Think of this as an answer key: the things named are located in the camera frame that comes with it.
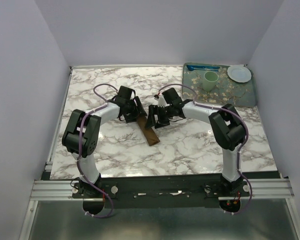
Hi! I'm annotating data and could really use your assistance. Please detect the light green cup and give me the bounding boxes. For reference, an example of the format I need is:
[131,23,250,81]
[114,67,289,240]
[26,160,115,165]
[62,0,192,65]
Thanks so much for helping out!
[202,71,219,92]

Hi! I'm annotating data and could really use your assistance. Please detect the purple cable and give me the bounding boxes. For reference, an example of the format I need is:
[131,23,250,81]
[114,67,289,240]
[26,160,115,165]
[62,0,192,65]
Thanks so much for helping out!
[153,83,253,216]
[76,83,116,219]

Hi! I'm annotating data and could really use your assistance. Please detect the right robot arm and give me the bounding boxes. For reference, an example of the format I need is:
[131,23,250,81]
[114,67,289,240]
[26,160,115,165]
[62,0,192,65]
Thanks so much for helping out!
[144,87,249,196]

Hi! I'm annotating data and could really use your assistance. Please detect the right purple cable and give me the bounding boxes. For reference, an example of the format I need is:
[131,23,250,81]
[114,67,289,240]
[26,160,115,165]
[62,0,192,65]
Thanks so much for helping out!
[153,83,253,216]

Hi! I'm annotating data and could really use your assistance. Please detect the blue plastic utensil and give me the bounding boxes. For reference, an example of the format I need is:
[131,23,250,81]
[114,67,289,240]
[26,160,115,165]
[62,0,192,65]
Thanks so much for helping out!
[186,64,220,72]

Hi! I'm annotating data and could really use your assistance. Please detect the aluminium extrusion frame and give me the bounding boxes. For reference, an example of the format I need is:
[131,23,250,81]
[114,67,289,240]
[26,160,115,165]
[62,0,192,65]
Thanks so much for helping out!
[19,178,300,240]

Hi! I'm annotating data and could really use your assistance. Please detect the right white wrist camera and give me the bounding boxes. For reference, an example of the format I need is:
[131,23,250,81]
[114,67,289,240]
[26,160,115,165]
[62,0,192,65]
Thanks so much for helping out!
[157,95,167,108]

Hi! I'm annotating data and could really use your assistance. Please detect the small white plate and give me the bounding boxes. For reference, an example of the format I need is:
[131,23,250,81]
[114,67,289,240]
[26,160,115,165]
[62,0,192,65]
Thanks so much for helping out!
[227,65,252,83]

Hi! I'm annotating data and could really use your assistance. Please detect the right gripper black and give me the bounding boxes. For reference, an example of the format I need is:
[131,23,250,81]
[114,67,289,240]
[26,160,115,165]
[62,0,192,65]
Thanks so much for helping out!
[144,104,174,129]

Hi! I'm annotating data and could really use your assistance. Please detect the floral blue serving tray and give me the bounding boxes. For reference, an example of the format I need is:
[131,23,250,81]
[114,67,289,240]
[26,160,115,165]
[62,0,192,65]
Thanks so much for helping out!
[182,62,258,108]

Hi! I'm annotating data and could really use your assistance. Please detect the black mounting base rail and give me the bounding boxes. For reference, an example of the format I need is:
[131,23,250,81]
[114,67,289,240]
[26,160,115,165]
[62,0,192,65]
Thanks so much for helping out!
[41,170,282,210]

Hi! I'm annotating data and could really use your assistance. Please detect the brown cloth napkin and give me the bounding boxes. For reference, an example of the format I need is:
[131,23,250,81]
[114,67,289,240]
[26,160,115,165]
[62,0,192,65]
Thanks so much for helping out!
[136,115,160,146]

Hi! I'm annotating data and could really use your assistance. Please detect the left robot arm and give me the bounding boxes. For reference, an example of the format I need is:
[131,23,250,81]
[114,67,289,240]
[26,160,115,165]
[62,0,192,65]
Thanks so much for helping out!
[62,86,146,198]

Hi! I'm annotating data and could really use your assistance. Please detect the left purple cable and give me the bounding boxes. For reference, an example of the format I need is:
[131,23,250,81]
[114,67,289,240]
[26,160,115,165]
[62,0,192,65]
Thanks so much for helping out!
[76,83,116,219]

